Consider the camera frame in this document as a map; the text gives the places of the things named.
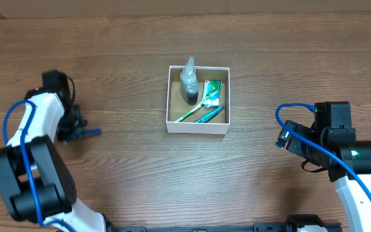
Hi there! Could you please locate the blue disposable razor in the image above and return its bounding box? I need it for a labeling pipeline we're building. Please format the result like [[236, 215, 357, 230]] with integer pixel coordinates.
[[83, 128, 102, 136]]

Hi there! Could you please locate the teal toothpaste tube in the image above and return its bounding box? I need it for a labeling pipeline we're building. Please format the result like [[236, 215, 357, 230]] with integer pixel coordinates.
[[194, 104, 226, 123]]

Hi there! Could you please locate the green soap packet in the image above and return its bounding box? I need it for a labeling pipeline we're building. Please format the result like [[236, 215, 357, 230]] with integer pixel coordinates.
[[202, 80, 222, 108]]

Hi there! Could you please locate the green toothbrush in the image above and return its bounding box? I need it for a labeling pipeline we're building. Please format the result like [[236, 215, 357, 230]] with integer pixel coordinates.
[[175, 91, 220, 122]]

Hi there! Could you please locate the clear plastic bottle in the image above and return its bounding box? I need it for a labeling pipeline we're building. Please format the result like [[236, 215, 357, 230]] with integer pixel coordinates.
[[180, 57, 199, 105]]

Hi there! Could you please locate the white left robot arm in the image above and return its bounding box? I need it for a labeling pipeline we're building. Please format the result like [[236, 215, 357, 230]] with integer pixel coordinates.
[[0, 70, 114, 231]]

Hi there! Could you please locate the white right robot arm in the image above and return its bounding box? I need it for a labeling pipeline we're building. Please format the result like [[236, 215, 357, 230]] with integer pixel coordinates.
[[275, 101, 371, 231]]

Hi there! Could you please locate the white cardboard box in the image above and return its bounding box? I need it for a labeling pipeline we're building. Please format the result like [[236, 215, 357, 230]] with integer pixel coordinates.
[[166, 66, 231, 135]]

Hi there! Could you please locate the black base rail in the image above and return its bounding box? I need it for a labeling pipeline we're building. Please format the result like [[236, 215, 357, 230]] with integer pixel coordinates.
[[106, 214, 343, 232]]

